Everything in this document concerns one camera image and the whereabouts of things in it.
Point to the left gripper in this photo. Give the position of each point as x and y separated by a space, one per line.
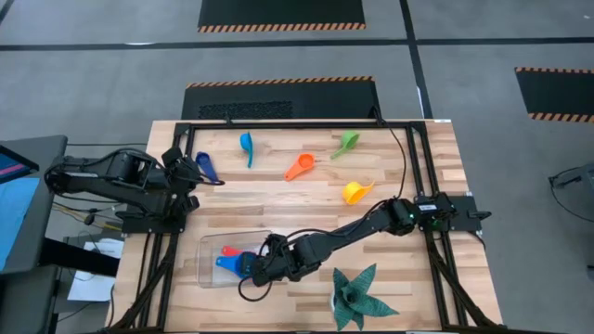
178 167

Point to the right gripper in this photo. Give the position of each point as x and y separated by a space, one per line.
278 260

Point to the dark blue measuring cup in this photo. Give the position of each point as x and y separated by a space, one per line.
202 160

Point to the red measuring cup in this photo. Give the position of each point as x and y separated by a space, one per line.
230 251

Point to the teal measuring cup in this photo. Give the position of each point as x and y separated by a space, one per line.
246 141

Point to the orange measuring cup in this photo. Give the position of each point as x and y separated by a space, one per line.
305 162

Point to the yellow measuring cup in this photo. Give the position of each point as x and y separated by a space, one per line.
353 192

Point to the green measuring cup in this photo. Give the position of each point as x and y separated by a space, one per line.
349 139

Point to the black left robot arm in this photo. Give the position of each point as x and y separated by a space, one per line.
93 178

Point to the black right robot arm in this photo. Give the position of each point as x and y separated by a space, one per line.
352 229

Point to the clear plastic basket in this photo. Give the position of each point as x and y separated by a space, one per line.
209 260

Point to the white plant pot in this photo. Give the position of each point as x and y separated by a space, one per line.
332 304

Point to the green artificial plant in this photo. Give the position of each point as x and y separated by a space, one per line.
357 297

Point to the grey workstation desk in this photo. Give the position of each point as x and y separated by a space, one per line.
46 185

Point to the black hazard-striped floor mat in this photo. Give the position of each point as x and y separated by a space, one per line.
557 93
278 11
325 99

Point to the white paper sheets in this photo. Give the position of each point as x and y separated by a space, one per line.
93 287

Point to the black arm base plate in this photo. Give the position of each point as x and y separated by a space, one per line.
139 226
466 206

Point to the black aluminium table frame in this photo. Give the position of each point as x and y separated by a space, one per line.
301 125

